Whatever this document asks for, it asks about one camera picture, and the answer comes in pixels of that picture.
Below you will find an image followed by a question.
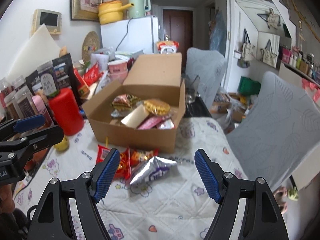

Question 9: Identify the brown cardboard box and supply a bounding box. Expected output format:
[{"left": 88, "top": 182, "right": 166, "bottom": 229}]
[{"left": 82, "top": 53, "right": 185, "bottom": 153}]

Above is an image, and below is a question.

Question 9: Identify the round yellow cracker pack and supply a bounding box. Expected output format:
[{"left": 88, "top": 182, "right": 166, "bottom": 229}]
[{"left": 143, "top": 99, "right": 170, "bottom": 116}]

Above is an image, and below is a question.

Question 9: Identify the white mini fridge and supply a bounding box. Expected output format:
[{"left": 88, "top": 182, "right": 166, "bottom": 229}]
[{"left": 100, "top": 16, "right": 159, "bottom": 54}]

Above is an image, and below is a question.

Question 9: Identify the green electric kettle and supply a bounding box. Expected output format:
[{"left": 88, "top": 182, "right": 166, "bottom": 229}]
[{"left": 128, "top": 0, "right": 151, "bottom": 19}]

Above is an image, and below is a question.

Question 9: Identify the silver purple snack bag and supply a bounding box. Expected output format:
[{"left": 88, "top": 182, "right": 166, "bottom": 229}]
[{"left": 129, "top": 156, "right": 177, "bottom": 185}]

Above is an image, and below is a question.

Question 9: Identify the white quilted tablecloth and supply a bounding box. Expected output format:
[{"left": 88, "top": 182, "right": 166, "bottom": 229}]
[{"left": 14, "top": 118, "right": 247, "bottom": 239}]

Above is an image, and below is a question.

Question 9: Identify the red cylindrical canister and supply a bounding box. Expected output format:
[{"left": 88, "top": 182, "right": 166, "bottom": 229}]
[{"left": 49, "top": 88, "right": 84, "bottom": 136}]

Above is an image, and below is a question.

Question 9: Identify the yellow pot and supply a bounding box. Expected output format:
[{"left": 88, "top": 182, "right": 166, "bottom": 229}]
[{"left": 98, "top": 1, "right": 133, "bottom": 25}]

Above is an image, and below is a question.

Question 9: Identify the grey chair cover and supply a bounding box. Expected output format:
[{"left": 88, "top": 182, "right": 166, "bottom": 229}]
[
  {"left": 185, "top": 48, "right": 227, "bottom": 110},
  {"left": 226, "top": 72, "right": 319, "bottom": 190}
]

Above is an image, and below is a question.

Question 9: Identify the woven round mat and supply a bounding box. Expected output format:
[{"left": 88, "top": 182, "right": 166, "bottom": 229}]
[{"left": 81, "top": 31, "right": 100, "bottom": 63}]

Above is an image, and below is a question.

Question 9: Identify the black coffee bag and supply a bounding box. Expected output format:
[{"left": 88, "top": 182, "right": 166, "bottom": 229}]
[{"left": 52, "top": 53, "right": 81, "bottom": 106}]

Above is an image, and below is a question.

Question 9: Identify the pink snack packet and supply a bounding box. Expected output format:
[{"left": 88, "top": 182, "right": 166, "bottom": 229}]
[{"left": 137, "top": 116, "right": 163, "bottom": 130}]

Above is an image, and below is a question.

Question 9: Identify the green bag on floor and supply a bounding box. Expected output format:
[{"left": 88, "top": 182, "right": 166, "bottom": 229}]
[{"left": 238, "top": 76, "right": 261, "bottom": 96}]

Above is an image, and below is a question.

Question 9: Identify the brown green snack packet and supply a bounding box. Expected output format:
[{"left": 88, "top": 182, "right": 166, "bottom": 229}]
[{"left": 111, "top": 94, "right": 140, "bottom": 111}]

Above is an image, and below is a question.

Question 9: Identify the far grey chair cover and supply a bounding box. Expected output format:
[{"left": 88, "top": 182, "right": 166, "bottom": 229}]
[{"left": 185, "top": 48, "right": 227, "bottom": 110}]

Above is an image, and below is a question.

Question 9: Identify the red yellow snack bag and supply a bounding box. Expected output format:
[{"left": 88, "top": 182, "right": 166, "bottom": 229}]
[{"left": 95, "top": 144, "right": 160, "bottom": 181}]

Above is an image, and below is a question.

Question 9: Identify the wall intercom panel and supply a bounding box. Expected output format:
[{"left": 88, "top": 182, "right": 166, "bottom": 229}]
[{"left": 31, "top": 9, "right": 62, "bottom": 35}]

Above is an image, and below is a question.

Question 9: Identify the red white snack stick packet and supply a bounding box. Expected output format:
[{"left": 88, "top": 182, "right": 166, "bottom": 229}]
[{"left": 157, "top": 119, "right": 175, "bottom": 130}]

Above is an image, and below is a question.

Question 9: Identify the gold rectangular snack box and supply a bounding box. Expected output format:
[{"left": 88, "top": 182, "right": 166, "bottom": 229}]
[{"left": 121, "top": 105, "right": 150, "bottom": 129}]

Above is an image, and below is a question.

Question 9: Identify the near grey chair cover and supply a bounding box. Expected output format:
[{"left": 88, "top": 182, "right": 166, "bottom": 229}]
[{"left": 226, "top": 72, "right": 319, "bottom": 190}]

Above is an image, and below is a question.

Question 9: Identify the red foil packet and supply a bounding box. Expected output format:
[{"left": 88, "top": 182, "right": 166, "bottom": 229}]
[{"left": 82, "top": 62, "right": 104, "bottom": 87}]

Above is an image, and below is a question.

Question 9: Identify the pink paper cup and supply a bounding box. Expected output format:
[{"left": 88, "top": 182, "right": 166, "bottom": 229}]
[{"left": 108, "top": 60, "right": 128, "bottom": 82}]

